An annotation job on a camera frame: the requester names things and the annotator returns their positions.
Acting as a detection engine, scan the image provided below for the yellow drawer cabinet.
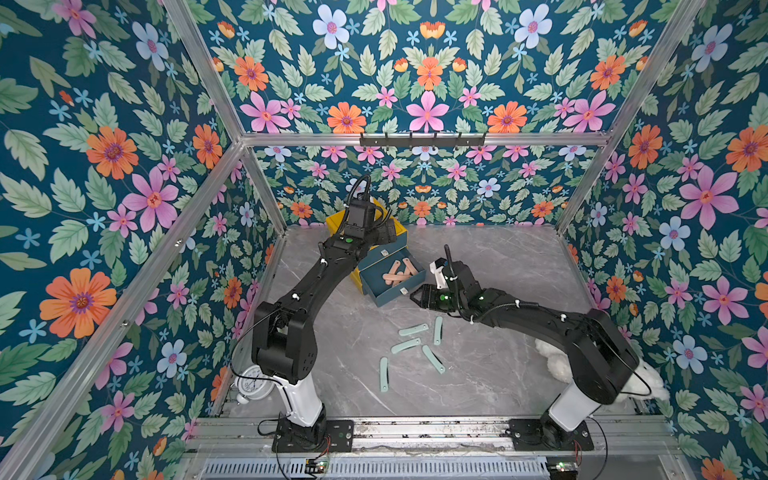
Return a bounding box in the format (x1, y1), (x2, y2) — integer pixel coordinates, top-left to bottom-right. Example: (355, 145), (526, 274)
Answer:
(325, 199), (407, 293)

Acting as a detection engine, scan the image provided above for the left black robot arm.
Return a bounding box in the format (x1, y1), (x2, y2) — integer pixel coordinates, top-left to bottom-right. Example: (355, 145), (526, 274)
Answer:
(251, 194), (397, 447)

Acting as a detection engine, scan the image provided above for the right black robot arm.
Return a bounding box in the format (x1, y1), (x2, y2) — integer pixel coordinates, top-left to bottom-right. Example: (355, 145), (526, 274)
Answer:
(410, 246), (640, 451)

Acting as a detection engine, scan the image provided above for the mint knife diagonal center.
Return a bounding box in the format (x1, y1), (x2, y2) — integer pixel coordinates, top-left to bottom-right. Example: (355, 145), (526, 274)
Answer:
(421, 345), (446, 374)

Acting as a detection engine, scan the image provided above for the white round disc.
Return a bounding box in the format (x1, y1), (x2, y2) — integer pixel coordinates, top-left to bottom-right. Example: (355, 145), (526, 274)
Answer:
(235, 365), (276, 404)

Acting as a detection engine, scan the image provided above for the white plush toy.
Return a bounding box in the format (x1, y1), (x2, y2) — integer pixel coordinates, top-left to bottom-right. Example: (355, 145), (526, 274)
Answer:
(535, 340), (670, 404)

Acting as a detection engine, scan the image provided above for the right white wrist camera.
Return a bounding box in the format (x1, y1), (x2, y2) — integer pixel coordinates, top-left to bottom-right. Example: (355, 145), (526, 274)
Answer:
(429, 259), (451, 290)

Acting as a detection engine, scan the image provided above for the black hook rail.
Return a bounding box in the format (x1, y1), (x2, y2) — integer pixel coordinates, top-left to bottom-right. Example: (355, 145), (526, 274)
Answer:
(359, 132), (486, 149)

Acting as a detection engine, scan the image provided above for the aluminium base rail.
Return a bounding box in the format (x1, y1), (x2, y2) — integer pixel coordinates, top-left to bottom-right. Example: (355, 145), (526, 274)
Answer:
(179, 415), (679, 457)

